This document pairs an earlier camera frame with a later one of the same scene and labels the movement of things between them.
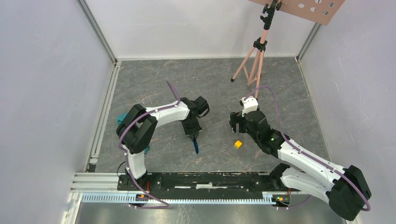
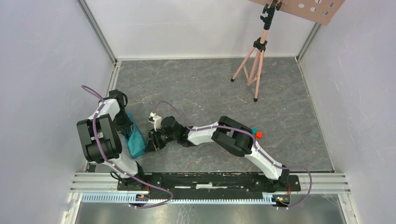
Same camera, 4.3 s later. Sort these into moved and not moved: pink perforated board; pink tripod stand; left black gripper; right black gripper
Moved: right black gripper; left black gripper
Not moved: pink perforated board; pink tripod stand
